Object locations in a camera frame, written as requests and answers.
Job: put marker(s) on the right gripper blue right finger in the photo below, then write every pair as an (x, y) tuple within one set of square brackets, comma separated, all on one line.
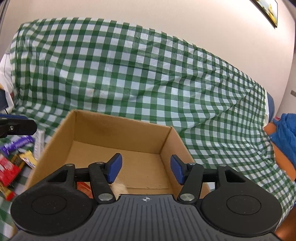
[(189, 176)]

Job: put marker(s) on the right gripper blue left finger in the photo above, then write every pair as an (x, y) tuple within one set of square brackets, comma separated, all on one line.
[(102, 175)]

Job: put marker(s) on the small red snack packet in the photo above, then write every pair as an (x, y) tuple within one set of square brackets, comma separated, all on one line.
[(85, 188)]

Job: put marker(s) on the purple Alpenliebe candy bar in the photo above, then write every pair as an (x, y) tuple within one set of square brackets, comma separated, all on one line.
[(6, 149)]

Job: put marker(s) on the silver snack bar wrapper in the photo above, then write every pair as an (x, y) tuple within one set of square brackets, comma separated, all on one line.
[(39, 137)]

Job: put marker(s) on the yellow Alpenliebe candy bar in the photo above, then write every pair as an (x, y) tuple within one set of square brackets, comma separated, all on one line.
[(29, 159)]

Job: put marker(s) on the brown red-ended snack bar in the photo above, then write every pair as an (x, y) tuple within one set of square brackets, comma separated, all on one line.
[(7, 193)]

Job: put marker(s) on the clear pack of white crackers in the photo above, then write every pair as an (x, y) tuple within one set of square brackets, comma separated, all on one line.
[(118, 189)]

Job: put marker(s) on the dark brown cracker packet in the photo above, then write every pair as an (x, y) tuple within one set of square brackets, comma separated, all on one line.
[(17, 160)]

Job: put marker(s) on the navy white pillow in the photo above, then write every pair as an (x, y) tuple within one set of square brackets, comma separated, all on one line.
[(7, 85)]

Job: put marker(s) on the brown cardboard box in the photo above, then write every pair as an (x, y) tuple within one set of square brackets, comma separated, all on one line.
[(85, 137)]

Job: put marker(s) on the green white checkered cloth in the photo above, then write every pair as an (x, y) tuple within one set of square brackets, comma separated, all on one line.
[(65, 64)]

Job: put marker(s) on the blue jacket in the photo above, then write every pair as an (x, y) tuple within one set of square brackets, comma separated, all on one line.
[(284, 136)]

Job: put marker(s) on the landscape framed wall picture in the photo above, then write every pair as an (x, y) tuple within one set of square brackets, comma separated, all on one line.
[(269, 8)]

